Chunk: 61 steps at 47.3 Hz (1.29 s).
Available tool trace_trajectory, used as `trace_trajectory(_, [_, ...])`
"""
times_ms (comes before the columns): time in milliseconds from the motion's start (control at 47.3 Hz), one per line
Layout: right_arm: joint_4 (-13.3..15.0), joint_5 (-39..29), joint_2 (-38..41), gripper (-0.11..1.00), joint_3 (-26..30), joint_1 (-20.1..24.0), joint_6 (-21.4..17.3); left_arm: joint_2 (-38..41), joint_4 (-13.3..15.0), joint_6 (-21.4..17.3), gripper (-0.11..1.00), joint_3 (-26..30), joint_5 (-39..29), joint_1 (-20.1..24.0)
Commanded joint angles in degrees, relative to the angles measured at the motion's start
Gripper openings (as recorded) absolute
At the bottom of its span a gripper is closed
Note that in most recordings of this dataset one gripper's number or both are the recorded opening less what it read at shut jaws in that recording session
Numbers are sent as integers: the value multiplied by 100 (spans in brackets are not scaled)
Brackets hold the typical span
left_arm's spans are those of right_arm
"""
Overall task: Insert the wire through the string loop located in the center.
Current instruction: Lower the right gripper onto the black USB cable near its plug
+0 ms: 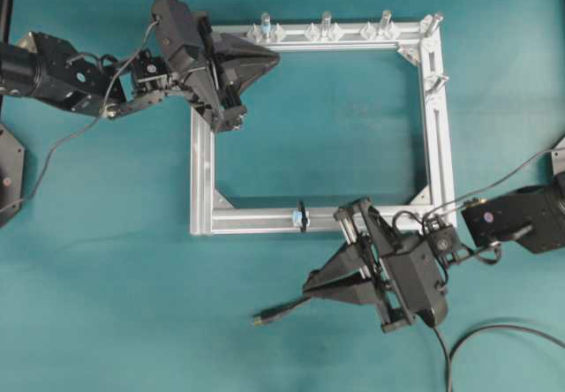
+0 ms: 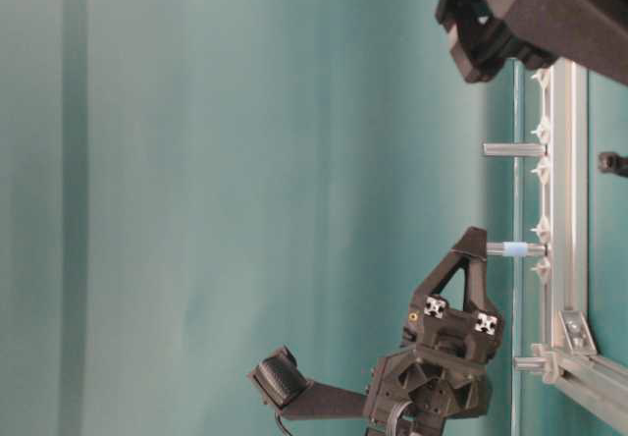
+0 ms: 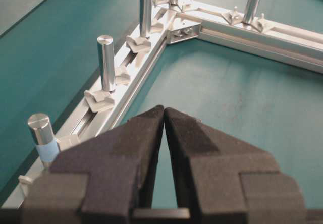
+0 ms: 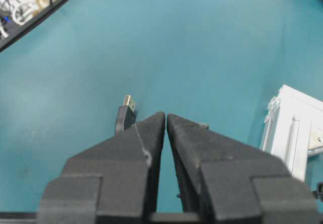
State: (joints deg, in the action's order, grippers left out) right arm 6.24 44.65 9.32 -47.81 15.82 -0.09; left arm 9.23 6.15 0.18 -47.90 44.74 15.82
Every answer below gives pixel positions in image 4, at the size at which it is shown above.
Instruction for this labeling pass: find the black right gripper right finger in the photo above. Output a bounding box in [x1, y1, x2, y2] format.
[167, 114, 318, 223]

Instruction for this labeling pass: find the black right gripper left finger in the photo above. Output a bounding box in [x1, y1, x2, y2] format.
[37, 111, 165, 223]

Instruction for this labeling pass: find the black cable with gold plug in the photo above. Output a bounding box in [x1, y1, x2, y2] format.
[114, 95, 138, 135]

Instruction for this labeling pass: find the aluminium extrusion frame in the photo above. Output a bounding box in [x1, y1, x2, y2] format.
[260, 85, 322, 181]

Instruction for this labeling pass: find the black table edge rail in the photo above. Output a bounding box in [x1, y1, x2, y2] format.
[1, 0, 69, 52]

